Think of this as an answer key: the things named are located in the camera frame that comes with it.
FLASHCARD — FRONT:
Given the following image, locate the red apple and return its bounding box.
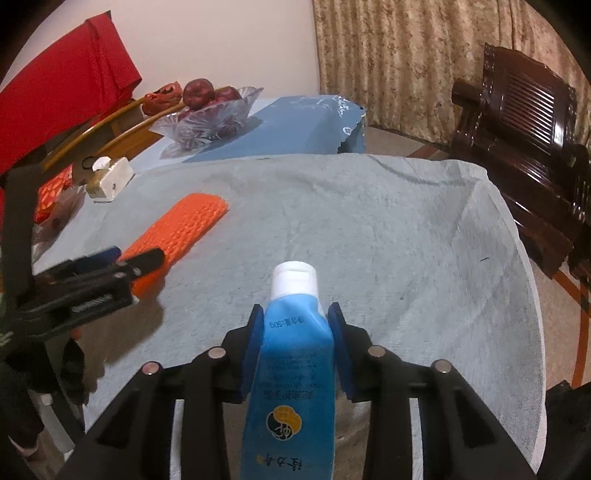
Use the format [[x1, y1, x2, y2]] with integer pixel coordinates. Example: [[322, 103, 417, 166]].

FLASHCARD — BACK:
[[183, 79, 216, 110], [213, 87, 243, 106]]

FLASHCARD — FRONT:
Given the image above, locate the small white box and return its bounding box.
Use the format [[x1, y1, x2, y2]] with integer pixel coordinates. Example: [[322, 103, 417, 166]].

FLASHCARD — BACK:
[[85, 157, 135, 203]]

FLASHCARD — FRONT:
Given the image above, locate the orange foam net sleeve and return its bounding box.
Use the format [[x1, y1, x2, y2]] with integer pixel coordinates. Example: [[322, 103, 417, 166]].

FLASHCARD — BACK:
[[117, 194, 230, 299]]

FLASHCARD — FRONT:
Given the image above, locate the blue plastic sheet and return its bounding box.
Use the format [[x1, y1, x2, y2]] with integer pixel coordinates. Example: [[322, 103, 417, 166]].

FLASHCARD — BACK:
[[182, 95, 369, 164]]

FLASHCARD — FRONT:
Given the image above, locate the blue tube with white cap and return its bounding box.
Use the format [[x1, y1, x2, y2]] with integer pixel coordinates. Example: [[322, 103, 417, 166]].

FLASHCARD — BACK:
[[239, 261, 336, 480]]

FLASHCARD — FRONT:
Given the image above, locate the clear plastic bag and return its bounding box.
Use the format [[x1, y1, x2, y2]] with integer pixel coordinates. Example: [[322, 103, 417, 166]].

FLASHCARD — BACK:
[[44, 187, 88, 243]]

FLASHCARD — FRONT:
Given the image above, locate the red patterned packet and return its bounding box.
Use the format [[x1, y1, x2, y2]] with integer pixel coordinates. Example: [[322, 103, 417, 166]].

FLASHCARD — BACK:
[[34, 166, 75, 223]]

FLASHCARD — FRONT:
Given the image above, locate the light wooden chair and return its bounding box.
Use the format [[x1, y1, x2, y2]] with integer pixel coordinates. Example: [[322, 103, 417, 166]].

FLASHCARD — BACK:
[[73, 108, 185, 185], [42, 98, 146, 174]]

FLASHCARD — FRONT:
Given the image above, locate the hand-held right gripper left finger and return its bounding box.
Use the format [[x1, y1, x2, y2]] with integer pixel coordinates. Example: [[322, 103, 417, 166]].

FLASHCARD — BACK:
[[55, 305, 265, 480]]

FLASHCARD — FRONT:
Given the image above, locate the beige patterned curtain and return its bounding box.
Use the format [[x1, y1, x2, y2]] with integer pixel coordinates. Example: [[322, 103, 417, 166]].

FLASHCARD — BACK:
[[311, 0, 591, 149]]

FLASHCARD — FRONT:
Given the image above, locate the black bag-lined bin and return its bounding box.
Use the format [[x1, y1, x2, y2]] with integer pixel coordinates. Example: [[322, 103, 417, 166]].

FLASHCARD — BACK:
[[544, 378, 591, 480]]

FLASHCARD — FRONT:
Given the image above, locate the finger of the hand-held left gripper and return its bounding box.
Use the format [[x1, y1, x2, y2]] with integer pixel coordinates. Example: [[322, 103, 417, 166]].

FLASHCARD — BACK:
[[46, 248, 166, 289], [33, 248, 122, 283]]

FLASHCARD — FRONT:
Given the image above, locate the red cloth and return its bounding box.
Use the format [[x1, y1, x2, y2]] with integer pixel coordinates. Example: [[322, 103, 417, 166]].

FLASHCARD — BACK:
[[0, 14, 143, 178]]

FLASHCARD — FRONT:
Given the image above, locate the dark wooden armchair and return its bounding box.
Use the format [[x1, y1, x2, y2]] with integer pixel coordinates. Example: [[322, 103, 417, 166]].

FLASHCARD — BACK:
[[450, 42, 591, 283]]

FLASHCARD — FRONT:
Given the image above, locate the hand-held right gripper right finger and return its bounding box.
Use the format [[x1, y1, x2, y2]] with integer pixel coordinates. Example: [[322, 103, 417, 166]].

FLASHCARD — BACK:
[[328, 302, 539, 480]]

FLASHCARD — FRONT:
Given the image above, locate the clear glass fruit bowl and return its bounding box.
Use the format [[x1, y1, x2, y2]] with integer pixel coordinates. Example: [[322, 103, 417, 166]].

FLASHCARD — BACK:
[[150, 87, 265, 154]]

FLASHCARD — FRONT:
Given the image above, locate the grey-blue towel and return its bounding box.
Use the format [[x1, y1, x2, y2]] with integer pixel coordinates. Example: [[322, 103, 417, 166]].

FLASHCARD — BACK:
[[32, 154, 549, 480]]

